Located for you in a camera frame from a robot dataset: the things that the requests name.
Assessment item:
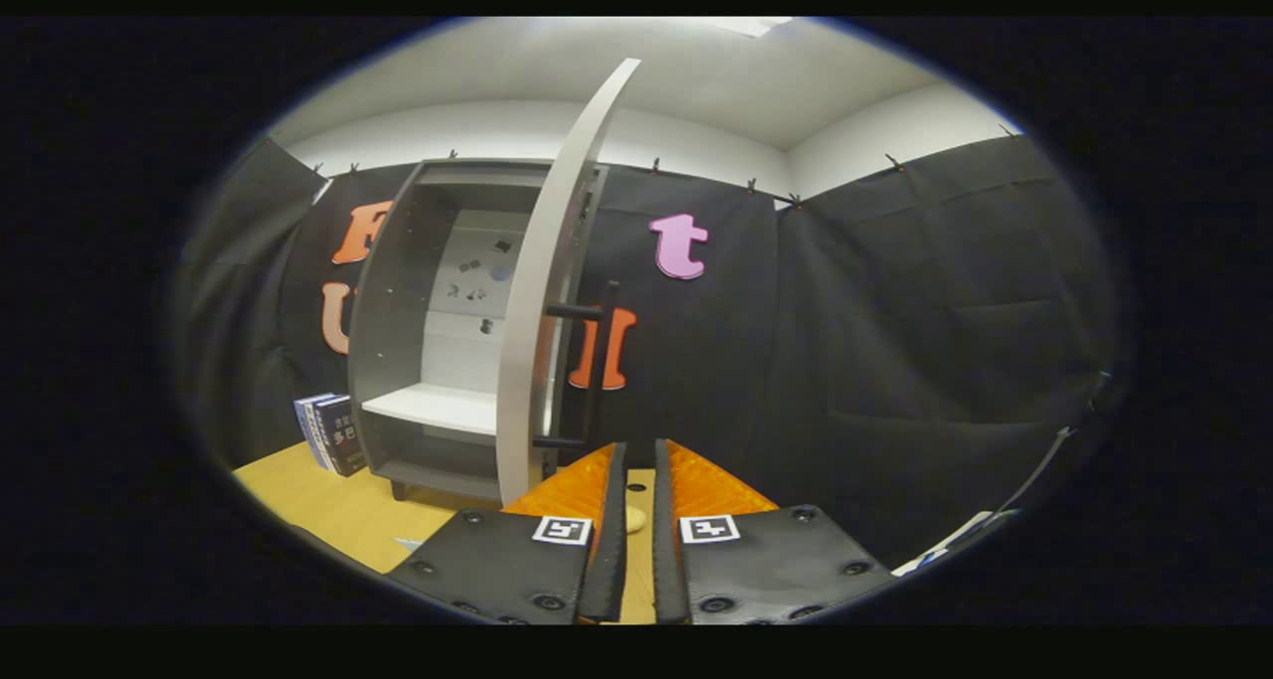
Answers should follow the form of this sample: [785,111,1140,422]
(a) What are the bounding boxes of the white cabinet shelf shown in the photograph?
[361,383,498,436]

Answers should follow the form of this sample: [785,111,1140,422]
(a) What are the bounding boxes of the dark navy book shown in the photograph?
[314,394,370,478]

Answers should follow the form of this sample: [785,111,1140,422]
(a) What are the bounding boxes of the white cabinet door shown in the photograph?
[495,58,642,508]

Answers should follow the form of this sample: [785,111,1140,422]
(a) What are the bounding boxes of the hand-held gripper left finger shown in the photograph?
[383,440,630,625]

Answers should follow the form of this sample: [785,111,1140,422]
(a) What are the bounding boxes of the light blue book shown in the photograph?
[293,398,321,471]

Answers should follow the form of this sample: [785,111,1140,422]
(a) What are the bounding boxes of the grey cabinet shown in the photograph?
[346,159,610,503]

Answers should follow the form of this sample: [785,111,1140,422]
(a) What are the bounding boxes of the black door handle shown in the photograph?
[532,281,621,451]

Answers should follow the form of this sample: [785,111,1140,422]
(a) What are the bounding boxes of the black backdrop cloth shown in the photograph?
[174,132,1130,571]

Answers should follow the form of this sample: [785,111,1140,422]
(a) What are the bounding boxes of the white spine book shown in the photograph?
[301,395,337,473]

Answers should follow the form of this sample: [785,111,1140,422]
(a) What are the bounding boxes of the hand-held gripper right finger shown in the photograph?
[651,438,896,625]

